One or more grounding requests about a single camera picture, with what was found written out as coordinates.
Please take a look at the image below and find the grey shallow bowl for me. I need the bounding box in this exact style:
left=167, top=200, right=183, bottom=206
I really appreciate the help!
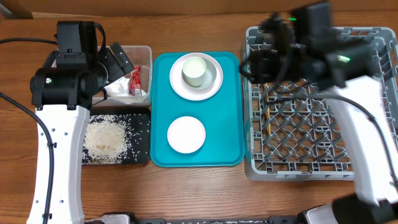
left=182, top=57, right=216, bottom=90

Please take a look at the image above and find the white cup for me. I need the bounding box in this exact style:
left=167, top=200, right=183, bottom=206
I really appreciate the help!
left=182, top=57, right=207, bottom=86

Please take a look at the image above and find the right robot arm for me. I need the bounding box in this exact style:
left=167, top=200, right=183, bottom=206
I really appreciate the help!
left=239, top=2, right=397, bottom=223

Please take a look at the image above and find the white tissue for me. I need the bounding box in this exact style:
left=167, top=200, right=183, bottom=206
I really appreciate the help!
left=105, top=77, right=147, bottom=97

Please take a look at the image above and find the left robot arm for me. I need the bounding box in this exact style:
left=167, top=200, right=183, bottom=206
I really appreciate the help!
left=27, top=44, right=130, bottom=223

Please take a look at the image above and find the large white plate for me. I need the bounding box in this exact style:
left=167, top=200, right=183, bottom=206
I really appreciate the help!
left=169, top=52, right=223, bottom=101

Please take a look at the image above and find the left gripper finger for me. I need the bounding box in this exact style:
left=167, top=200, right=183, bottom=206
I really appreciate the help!
left=99, top=48, right=124, bottom=83
left=110, top=42, right=134, bottom=75

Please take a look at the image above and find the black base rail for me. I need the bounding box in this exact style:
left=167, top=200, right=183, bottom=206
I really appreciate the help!
left=85, top=212, right=297, bottom=224

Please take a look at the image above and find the clear plastic bin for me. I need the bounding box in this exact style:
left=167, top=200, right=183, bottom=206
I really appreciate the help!
left=92, top=45, right=152, bottom=107

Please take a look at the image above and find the small pink-white bowl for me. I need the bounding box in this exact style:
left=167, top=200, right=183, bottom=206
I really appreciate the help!
left=167, top=116, right=206, bottom=154

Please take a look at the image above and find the black rectangular tray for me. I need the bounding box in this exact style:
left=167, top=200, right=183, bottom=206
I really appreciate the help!
left=81, top=106, right=152, bottom=166

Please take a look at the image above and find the grey dishwasher rack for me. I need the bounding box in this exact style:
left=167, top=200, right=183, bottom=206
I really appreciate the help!
left=243, top=27, right=397, bottom=181

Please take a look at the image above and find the red snack wrapper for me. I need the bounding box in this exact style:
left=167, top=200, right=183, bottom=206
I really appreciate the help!
left=128, top=66, right=142, bottom=96

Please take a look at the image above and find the teal serving tray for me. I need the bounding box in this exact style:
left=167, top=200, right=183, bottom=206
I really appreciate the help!
left=150, top=52, right=245, bottom=167

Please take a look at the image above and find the pile of rice grains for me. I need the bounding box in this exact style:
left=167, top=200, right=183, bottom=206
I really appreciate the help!
left=81, top=114, right=151, bottom=165

